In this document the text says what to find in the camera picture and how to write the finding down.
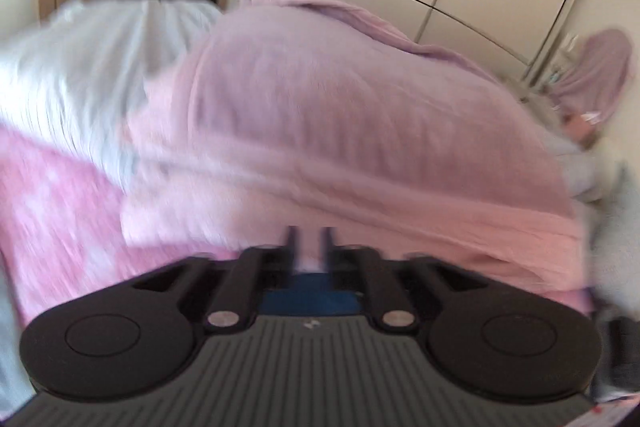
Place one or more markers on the grey cushion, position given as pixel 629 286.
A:
pixel 617 232

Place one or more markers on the light pink towel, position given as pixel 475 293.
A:
pixel 320 117

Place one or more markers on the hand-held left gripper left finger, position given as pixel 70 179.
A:
pixel 290 252

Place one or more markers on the pink floral blanket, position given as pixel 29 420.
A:
pixel 55 217

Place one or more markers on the light grey ribbed bed cover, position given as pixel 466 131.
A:
pixel 85 67

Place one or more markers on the lilac cloth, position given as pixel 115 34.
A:
pixel 597 72

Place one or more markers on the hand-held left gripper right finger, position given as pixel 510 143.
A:
pixel 330 252

